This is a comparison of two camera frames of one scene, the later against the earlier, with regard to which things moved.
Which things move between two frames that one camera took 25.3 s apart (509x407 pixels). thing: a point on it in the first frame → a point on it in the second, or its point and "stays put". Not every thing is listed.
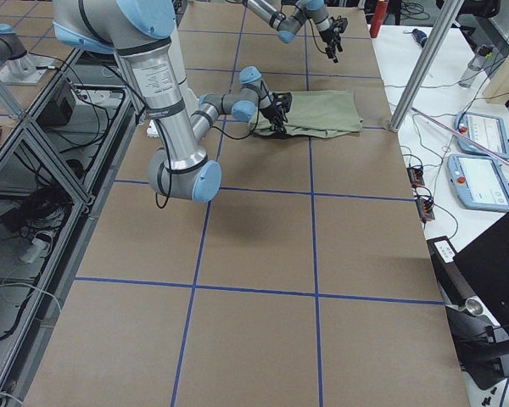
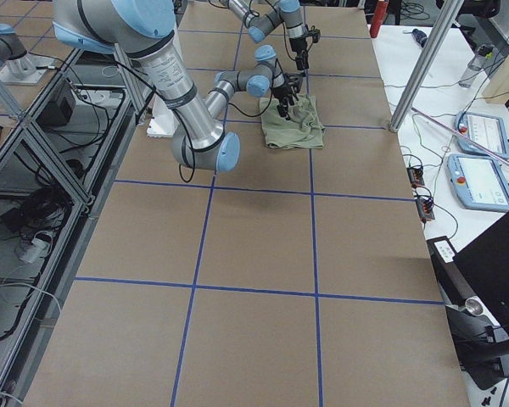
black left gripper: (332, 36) → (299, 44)
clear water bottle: (478, 64) stays put
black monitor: (495, 264) stays put
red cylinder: (378, 17) stays put
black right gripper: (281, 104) → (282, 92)
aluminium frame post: (440, 25) stays put
